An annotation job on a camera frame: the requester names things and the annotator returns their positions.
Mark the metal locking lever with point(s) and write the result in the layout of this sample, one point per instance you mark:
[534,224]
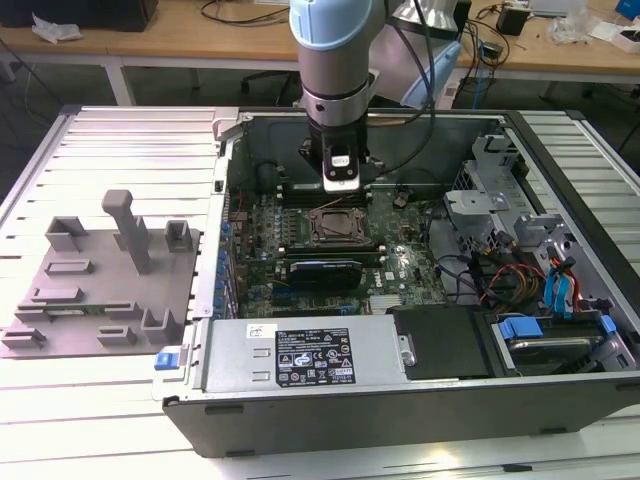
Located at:
[335,202]

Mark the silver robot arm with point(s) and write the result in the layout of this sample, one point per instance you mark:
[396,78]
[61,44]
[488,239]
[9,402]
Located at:
[332,75]

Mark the CPU socket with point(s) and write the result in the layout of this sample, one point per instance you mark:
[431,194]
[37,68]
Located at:
[309,244]

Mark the grey case latch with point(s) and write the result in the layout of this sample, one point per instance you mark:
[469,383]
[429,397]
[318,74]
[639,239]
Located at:
[222,129]

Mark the green RAM stick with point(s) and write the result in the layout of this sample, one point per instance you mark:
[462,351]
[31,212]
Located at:
[330,252]
[65,313]

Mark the black graphics card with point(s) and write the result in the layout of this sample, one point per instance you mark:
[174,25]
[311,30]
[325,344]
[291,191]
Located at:
[325,274]

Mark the green motherboard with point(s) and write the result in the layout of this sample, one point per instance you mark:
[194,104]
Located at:
[255,280]

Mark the metal drive cage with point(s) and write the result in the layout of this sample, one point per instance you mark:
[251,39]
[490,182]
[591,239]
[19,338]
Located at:
[475,202]

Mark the silver chipset heatsink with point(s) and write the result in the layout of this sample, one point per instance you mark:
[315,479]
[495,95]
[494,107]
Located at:
[385,303]

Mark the wooden desk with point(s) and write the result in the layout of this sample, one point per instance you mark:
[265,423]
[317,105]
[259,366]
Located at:
[150,45]

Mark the small power transformer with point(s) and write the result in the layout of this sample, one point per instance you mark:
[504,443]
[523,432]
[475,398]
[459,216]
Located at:
[491,50]

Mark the silver power supply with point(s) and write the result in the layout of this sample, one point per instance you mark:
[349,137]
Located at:
[240,360]

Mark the small black speaker box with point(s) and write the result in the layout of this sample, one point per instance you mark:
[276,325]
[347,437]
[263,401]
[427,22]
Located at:
[512,21]

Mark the black drive bay cover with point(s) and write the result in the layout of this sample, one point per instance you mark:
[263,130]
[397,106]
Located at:
[440,345]

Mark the grey parts rack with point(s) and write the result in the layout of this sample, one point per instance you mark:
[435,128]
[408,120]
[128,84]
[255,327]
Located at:
[110,300]

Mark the blue plastic latch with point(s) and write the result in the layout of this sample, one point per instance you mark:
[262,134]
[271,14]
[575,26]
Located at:
[166,361]

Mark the black computer box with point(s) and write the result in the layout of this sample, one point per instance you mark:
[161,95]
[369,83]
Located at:
[75,12]

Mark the crumpled plastic bag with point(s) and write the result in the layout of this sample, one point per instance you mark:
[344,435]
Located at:
[55,31]

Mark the silver laptop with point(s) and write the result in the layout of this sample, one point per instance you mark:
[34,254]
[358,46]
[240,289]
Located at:
[557,5]

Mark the clear plastic bag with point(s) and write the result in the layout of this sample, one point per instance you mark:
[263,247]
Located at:
[570,25]

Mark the black PC case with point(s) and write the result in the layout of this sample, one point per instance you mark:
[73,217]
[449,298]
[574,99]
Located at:
[400,420]

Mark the hard disk in blue carrier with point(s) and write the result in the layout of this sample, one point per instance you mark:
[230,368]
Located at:
[550,350]

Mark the white cardboard box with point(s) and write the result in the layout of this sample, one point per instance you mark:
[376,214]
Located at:
[620,37]

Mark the blue box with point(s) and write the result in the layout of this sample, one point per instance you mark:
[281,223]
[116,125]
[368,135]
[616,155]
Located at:
[625,9]

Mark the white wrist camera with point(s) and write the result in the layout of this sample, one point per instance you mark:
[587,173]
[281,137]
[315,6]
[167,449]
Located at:
[341,180]

